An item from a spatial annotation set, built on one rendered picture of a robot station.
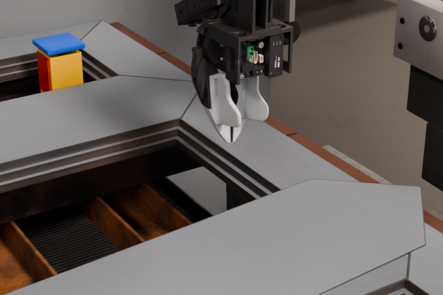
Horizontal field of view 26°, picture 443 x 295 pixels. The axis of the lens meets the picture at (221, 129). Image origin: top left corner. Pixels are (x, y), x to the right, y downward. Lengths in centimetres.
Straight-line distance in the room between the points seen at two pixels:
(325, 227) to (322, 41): 304
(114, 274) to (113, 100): 43
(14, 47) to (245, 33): 64
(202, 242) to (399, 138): 226
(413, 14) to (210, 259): 49
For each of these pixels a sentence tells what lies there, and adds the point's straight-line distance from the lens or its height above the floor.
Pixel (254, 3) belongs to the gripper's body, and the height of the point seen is 108.
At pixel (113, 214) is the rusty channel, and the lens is 131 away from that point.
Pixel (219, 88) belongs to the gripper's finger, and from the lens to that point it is 106.
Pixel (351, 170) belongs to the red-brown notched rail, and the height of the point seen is 83.
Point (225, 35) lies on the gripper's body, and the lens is 100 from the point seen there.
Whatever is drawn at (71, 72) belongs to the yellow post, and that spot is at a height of 85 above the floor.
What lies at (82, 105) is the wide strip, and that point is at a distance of 133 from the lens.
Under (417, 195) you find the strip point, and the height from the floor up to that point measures 85.
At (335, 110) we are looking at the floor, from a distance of 340.
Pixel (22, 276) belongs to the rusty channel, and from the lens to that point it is 128.
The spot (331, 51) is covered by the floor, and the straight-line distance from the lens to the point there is 394.
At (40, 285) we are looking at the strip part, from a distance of 96.
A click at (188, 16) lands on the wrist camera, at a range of 109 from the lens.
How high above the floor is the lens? 138
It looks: 25 degrees down
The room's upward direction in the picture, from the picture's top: straight up
